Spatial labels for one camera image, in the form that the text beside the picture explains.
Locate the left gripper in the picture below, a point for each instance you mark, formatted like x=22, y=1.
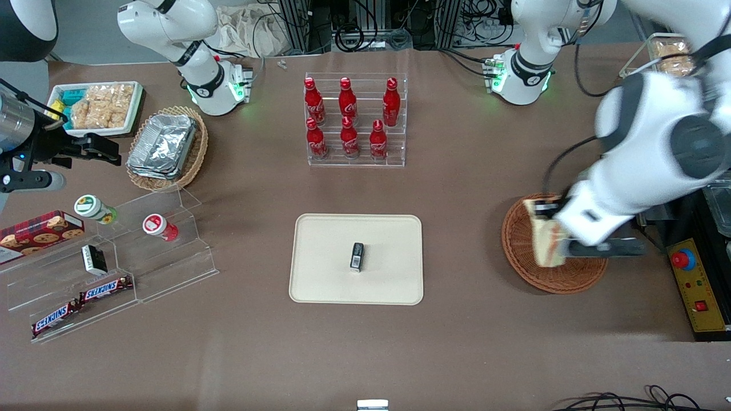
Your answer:
x=553, y=209

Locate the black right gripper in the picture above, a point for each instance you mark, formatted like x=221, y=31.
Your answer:
x=50, y=145

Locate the triangle sandwich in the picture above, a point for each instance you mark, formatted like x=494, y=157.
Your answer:
x=549, y=242

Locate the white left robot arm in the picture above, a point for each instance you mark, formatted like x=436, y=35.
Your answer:
x=645, y=131

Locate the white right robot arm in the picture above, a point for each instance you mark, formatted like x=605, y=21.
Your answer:
x=200, y=74

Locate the round brown wicker basket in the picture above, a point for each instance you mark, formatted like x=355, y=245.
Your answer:
x=525, y=257

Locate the oval wicker basket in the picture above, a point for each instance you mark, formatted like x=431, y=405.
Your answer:
x=197, y=154

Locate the beige plastic tray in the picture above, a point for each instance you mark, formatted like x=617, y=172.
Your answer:
x=325, y=262

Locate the white rectangular snack container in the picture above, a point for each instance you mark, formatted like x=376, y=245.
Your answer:
x=97, y=132

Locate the bag of rice crackers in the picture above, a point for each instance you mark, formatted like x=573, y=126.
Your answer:
x=103, y=105

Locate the green sunflower lid cup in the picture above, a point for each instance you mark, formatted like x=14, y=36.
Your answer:
x=91, y=206

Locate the yellow snack packet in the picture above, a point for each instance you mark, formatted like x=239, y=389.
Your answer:
x=57, y=108

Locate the stacked aluminium foil trays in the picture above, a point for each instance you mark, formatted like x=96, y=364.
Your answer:
x=163, y=145

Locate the teal snack packet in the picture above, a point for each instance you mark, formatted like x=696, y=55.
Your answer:
x=71, y=96

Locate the red lid cup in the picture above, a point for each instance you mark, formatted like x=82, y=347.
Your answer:
x=155, y=224

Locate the red cookie box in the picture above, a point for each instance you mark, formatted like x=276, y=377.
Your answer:
x=40, y=231

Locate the black white small carton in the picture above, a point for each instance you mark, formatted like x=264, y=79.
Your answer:
x=94, y=260

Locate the red emergency stop button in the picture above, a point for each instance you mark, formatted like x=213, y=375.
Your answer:
x=682, y=260

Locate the clear acrylic tiered shelf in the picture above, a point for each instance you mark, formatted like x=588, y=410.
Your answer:
x=171, y=268

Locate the snickers chocolate bar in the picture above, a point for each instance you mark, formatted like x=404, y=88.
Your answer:
x=105, y=290
x=54, y=318

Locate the black yellow control box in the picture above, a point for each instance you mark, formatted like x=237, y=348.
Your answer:
x=705, y=285

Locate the clear acrylic bottle rack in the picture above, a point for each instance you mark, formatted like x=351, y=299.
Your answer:
x=400, y=154

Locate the beige crumpled cloth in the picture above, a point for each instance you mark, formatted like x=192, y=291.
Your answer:
x=257, y=34

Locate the clear plastic bread container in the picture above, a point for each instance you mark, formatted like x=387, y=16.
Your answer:
x=665, y=54

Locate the red cola bottle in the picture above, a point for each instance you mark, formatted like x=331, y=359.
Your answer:
x=314, y=101
x=347, y=100
x=316, y=140
x=349, y=138
x=391, y=101
x=378, y=141

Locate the small black box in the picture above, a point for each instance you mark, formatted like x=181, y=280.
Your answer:
x=357, y=256

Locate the small white-edged device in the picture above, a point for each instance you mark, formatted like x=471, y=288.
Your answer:
x=372, y=405

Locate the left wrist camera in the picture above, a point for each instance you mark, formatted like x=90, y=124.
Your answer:
x=619, y=248

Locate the aluminium frame post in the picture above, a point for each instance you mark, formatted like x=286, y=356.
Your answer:
x=294, y=25
x=448, y=23

